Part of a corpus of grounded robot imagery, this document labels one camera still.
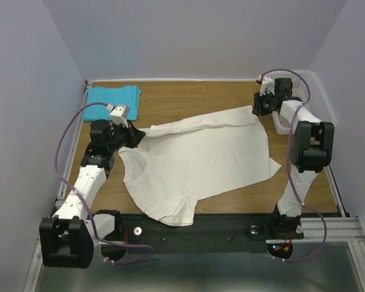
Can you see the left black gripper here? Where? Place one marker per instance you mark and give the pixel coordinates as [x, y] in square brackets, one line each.
[135, 135]

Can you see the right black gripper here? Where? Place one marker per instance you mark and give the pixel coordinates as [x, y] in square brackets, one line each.
[257, 109]

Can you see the white t-shirt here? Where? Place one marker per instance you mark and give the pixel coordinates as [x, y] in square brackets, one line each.
[179, 163]

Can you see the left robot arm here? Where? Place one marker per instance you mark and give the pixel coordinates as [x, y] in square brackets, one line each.
[79, 188]

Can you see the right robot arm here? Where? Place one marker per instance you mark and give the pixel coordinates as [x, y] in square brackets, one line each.
[309, 149]

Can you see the folded blue t-shirt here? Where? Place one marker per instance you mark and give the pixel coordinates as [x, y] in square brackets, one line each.
[128, 95]

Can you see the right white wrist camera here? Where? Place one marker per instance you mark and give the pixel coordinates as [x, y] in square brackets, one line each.
[267, 85]

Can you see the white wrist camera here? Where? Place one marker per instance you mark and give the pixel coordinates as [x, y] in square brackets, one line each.
[267, 85]
[119, 114]

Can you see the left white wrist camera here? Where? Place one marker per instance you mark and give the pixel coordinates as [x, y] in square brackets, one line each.
[119, 114]

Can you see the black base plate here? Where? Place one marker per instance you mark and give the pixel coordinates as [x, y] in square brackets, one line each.
[209, 233]

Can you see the aluminium frame rail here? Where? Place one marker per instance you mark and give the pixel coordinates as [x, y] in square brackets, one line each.
[163, 101]

